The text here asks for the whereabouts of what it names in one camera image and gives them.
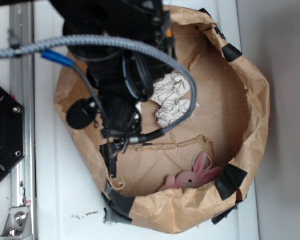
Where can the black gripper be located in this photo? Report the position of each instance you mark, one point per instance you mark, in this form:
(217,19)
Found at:
(122,80)

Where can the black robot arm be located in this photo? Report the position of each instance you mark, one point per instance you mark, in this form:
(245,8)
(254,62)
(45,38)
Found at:
(107,43)

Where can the crumpled white paper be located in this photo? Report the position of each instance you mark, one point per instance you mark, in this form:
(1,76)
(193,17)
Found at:
(168,94)

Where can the black foam microphone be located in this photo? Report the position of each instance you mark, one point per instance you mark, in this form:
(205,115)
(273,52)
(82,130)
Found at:
(82,113)

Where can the brown paper bag bin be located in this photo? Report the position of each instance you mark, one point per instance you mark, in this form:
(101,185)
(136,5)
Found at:
(230,124)

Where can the black mounting plate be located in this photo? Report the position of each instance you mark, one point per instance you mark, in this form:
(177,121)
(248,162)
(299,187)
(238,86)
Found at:
(11,133)

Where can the pink plush bunny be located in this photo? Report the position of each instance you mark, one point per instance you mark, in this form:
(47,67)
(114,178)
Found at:
(202,173)

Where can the aluminium frame rail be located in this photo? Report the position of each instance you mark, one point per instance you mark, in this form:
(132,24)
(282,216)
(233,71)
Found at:
(23,176)

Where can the metal corner bracket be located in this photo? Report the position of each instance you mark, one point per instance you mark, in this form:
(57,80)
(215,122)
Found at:
(18,225)

